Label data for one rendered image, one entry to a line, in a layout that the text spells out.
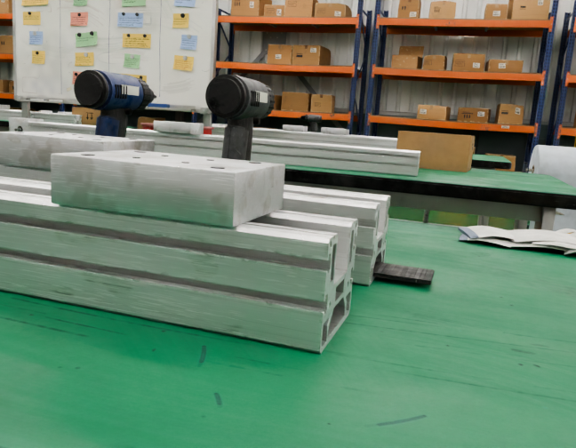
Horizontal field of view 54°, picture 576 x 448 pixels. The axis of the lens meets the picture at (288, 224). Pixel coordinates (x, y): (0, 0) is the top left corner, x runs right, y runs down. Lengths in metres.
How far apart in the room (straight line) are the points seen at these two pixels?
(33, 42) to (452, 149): 2.95
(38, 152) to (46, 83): 3.51
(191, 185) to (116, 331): 0.12
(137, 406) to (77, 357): 0.08
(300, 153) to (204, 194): 1.67
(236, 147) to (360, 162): 1.27
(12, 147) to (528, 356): 0.62
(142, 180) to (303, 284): 0.14
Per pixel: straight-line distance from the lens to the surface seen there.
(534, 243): 0.89
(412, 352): 0.44
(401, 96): 10.97
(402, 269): 0.64
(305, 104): 10.37
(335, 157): 2.04
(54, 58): 4.22
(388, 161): 2.02
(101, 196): 0.46
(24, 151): 0.76
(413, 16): 10.20
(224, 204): 0.41
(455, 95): 10.94
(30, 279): 0.53
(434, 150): 2.45
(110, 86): 0.92
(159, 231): 0.44
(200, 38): 3.65
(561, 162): 4.01
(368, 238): 0.58
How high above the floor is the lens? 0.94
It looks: 10 degrees down
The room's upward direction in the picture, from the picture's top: 4 degrees clockwise
